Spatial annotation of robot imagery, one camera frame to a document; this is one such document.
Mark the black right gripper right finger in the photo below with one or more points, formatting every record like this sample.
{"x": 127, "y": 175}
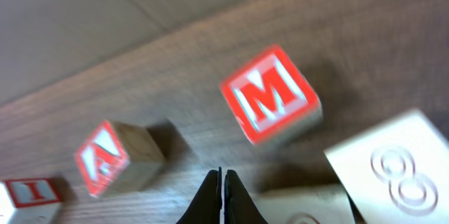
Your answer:
{"x": 239, "y": 206}

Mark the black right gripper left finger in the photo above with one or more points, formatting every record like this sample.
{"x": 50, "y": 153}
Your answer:
{"x": 207, "y": 203}

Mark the white block circle engraving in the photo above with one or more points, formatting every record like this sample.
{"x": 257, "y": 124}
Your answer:
{"x": 326, "y": 204}

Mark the block red letter A top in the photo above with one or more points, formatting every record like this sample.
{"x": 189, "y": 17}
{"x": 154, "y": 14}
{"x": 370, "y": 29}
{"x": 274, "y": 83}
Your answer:
{"x": 118, "y": 158}

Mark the block red letter M top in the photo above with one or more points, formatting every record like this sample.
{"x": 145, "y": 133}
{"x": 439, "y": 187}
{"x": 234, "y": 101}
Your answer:
{"x": 271, "y": 99}

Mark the plain white picture block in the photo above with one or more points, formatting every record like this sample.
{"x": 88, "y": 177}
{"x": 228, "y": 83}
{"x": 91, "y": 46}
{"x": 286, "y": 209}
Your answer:
{"x": 397, "y": 171}

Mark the white block green letter I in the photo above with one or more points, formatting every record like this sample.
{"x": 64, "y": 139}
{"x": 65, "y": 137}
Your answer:
{"x": 29, "y": 200}

